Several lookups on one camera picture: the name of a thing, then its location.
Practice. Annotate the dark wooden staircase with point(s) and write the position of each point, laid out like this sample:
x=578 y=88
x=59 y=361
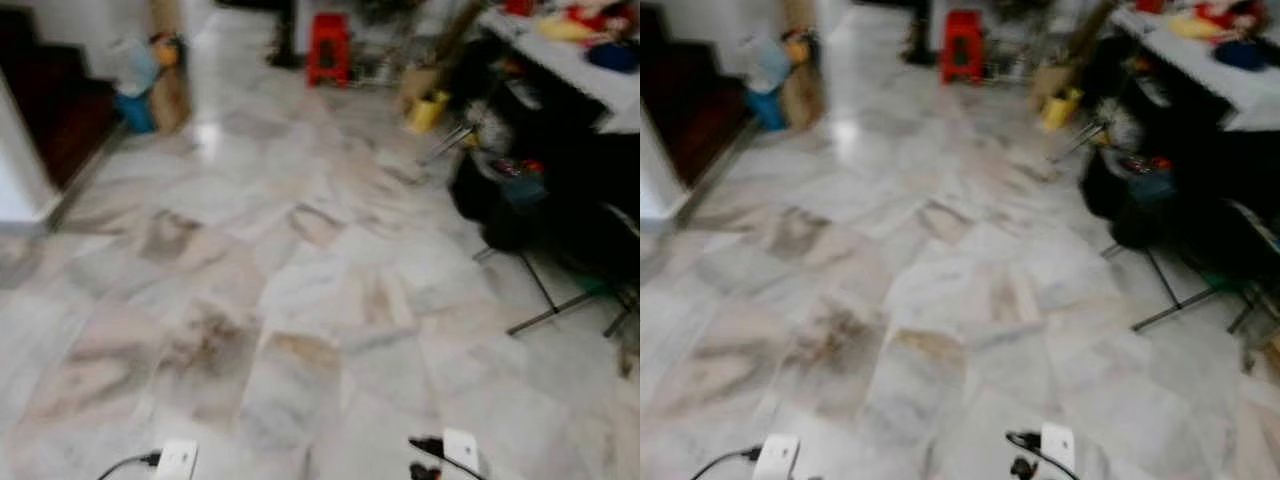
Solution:
x=700 y=110
x=60 y=110

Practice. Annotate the blue plastic bucket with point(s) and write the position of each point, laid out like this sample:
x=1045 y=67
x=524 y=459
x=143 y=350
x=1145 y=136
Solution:
x=135 y=113
x=767 y=108

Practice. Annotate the dark blue bowl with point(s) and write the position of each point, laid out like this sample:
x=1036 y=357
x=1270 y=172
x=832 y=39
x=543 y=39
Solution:
x=1240 y=55
x=612 y=57

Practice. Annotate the white table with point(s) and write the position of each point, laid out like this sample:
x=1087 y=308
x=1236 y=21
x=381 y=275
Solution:
x=570 y=65
x=1200 y=65

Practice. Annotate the tall brown wooden board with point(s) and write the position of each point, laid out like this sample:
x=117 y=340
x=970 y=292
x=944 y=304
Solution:
x=172 y=95
x=803 y=100

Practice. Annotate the clear plastic bag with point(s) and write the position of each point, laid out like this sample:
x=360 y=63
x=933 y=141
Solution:
x=135 y=68
x=768 y=65

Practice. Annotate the red and yellow toy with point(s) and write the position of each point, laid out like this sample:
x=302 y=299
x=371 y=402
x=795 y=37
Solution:
x=600 y=18
x=1225 y=15

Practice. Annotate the yellow plastic bucket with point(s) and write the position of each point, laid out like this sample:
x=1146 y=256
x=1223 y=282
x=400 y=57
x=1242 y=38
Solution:
x=1060 y=110
x=427 y=113

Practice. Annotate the orange yellow container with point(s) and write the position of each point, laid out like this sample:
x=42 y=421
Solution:
x=797 y=47
x=166 y=50

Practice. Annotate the brown cardboard box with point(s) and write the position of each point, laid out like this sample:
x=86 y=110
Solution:
x=418 y=82
x=1050 y=80

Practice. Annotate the red plastic stool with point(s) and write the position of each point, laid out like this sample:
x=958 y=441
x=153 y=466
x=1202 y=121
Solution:
x=962 y=45
x=328 y=50

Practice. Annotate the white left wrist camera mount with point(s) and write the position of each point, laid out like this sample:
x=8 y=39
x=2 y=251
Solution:
x=776 y=458
x=178 y=462

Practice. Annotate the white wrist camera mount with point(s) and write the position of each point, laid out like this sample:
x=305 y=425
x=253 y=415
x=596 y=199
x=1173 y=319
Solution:
x=1057 y=446
x=461 y=450
x=776 y=458
x=178 y=462

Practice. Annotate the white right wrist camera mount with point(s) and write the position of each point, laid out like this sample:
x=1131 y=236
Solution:
x=1057 y=446
x=461 y=450

